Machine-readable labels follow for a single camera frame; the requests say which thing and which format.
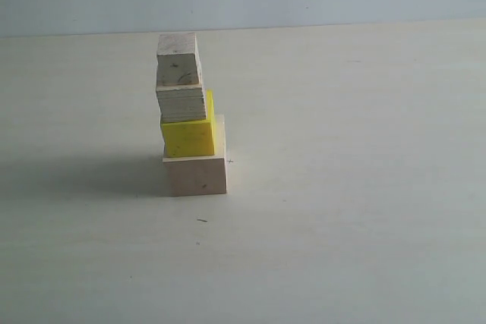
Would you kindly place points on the yellow cube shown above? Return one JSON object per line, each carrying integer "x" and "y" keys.
{"x": 191, "y": 138}

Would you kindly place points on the large light wooden cube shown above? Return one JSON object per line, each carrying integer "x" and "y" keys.
{"x": 200, "y": 175}

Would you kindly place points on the medium plywood cube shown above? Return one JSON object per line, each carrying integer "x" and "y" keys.
{"x": 182, "y": 102}

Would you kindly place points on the small wooden cube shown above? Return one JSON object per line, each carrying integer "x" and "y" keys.
{"x": 178, "y": 61}

